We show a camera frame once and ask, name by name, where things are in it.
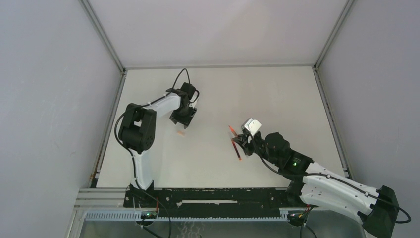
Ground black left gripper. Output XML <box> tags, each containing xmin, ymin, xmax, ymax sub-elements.
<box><xmin>170</xmin><ymin>104</ymin><xmax>197</xmax><ymax>129</ymax></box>

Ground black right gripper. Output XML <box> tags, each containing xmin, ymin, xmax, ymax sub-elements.
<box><xmin>235</xmin><ymin>131</ymin><xmax>280</xmax><ymax>167</ymax></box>

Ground orange pen with cap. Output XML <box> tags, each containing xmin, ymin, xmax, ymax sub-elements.
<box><xmin>228</xmin><ymin>125</ymin><xmax>238</xmax><ymax>137</ymax></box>

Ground red pen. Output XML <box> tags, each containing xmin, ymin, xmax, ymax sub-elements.
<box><xmin>231</xmin><ymin>140</ymin><xmax>242</xmax><ymax>161</ymax></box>

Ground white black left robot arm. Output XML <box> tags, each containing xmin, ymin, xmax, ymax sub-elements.
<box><xmin>113</xmin><ymin>82</ymin><xmax>243</xmax><ymax>207</ymax></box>

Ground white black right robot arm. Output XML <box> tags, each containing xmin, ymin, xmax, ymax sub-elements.
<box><xmin>233</xmin><ymin>130</ymin><xmax>400</xmax><ymax>238</ymax></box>

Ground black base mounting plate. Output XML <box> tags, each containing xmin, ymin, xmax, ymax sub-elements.
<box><xmin>123</xmin><ymin>185</ymin><xmax>306</xmax><ymax>218</ymax></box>

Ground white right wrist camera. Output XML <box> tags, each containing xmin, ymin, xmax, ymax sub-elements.
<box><xmin>241</xmin><ymin>118</ymin><xmax>262</xmax><ymax>136</ymax></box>

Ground aluminium frame rail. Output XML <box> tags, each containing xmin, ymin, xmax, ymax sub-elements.
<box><xmin>312</xmin><ymin>65</ymin><xmax>353</xmax><ymax>179</ymax></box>

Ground black right camera cable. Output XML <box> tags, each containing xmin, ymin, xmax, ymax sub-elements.
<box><xmin>248</xmin><ymin>131</ymin><xmax>412</xmax><ymax>225</ymax></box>

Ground white slotted cable duct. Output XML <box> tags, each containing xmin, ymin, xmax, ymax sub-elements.
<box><xmin>85</xmin><ymin>210</ymin><xmax>290</xmax><ymax>222</ymax></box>

